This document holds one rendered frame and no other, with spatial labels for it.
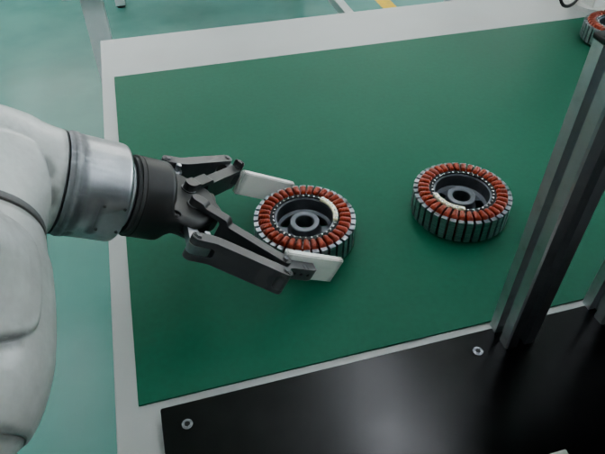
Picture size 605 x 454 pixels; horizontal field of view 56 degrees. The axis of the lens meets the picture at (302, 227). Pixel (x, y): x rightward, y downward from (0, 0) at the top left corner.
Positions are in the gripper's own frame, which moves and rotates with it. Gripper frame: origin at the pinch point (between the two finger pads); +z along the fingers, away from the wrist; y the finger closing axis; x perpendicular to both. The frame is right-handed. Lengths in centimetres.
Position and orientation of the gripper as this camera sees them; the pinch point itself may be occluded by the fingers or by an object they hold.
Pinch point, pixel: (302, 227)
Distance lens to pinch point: 63.1
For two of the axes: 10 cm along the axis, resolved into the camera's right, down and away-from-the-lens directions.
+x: 4.6, -7.6, -4.5
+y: 3.8, 6.3, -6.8
